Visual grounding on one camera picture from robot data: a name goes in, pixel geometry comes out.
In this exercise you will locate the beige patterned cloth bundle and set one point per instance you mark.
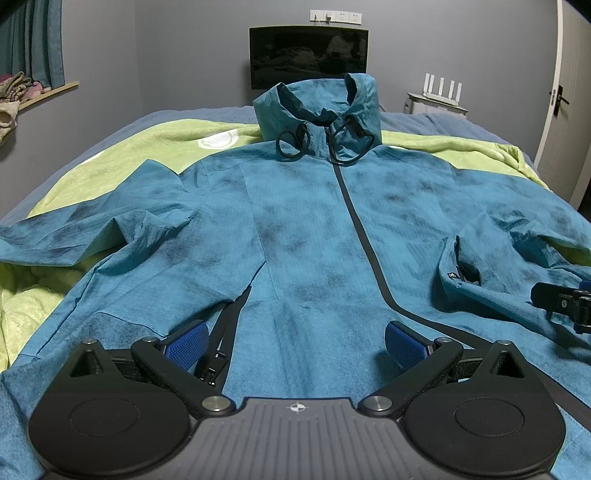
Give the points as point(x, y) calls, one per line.
point(15, 90)

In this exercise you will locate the teal hooded jacket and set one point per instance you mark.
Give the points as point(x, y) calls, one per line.
point(328, 231)

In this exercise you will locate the blue bed sheet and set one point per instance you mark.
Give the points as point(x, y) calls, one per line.
point(423, 124)

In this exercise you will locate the teal window curtain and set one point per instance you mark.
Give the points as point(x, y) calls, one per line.
point(31, 40)

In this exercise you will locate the white wall power strip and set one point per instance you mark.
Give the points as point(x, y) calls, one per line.
point(335, 16)

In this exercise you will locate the white wifi router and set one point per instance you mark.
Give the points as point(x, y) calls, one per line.
point(448, 92)

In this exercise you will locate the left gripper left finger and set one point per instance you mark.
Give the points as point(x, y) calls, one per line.
point(119, 414)

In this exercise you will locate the white door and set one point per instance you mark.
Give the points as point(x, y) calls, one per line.
point(563, 156)

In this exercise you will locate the wooden window sill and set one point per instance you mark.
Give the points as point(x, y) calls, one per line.
point(48, 94)

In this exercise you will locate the black monitor screen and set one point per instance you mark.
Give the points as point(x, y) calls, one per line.
point(292, 53)

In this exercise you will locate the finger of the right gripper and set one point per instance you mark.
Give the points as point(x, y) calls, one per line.
point(572, 302)

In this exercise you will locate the black door handle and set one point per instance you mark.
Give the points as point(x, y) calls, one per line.
point(557, 100)

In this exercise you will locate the light green fleece blanket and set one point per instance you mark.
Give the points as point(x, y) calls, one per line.
point(28, 299)

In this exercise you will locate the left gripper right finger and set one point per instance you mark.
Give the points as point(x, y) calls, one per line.
point(474, 413)

